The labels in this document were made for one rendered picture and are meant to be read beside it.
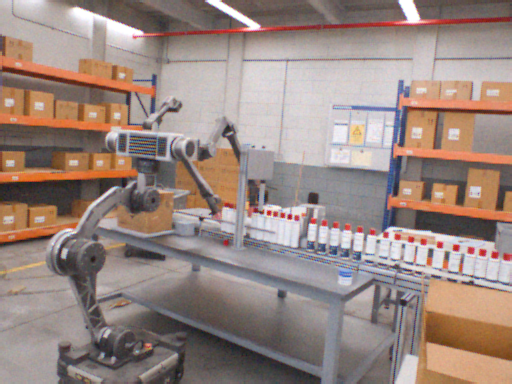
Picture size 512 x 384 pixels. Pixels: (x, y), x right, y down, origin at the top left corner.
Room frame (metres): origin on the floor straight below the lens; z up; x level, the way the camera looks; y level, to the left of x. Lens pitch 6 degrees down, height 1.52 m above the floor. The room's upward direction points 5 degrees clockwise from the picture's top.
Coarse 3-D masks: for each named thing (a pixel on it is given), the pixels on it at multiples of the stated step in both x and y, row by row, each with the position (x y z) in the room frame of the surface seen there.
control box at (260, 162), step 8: (248, 152) 2.74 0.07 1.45; (256, 152) 2.74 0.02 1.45; (264, 152) 2.76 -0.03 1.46; (272, 152) 2.78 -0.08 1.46; (248, 160) 2.73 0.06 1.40; (256, 160) 2.74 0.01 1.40; (264, 160) 2.76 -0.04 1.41; (272, 160) 2.78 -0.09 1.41; (248, 168) 2.73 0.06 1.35; (256, 168) 2.74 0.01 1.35; (264, 168) 2.76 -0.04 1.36; (272, 168) 2.78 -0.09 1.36; (248, 176) 2.73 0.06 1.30; (256, 176) 2.74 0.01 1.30; (264, 176) 2.76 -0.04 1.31
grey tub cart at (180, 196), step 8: (160, 184) 5.01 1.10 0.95; (176, 192) 5.85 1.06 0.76; (184, 192) 5.83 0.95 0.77; (176, 200) 5.32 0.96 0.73; (184, 200) 5.69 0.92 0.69; (176, 208) 5.39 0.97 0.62; (184, 208) 5.72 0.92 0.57; (128, 248) 5.14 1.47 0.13; (136, 248) 5.16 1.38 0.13; (128, 256) 5.19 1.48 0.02
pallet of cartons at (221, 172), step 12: (216, 156) 6.46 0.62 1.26; (228, 156) 6.39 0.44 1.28; (180, 168) 6.67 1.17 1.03; (204, 168) 6.53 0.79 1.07; (216, 168) 6.45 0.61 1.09; (228, 168) 6.38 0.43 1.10; (180, 180) 6.67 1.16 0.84; (192, 180) 6.59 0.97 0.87; (216, 180) 6.45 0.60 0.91; (228, 180) 6.38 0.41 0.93; (192, 192) 6.59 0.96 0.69; (216, 192) 6.45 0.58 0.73; (228, 192) 6.37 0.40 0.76; (192, 204) 6.59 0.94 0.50; (204, 204) 6.51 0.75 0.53
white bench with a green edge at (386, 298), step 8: (392, 232) 3.96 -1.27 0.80; (376, 240) 3.60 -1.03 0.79; (392, 240) 3.59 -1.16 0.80; (440, 240) 3.76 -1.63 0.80; (416, 248) 3.45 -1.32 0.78; (432, 248) 3.41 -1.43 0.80; (448, 248) 3.45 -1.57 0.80; (464, 248) 3.50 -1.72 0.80; (488, 248) 3.58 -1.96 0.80; (432, 256) 3.44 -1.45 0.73; (448, 256) 3.39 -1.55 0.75; (488, 256) 3.27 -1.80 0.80; (376, 288) 3.62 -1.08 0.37; (376, 296) 3.61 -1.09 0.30; (384, 296) 3.95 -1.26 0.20; (376, 304) 3.61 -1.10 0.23; (384, 304) 4.18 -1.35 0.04; (376, 312) 3.61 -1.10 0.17; (432, 312) 3.70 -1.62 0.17; (376, 320) 3.61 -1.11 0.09
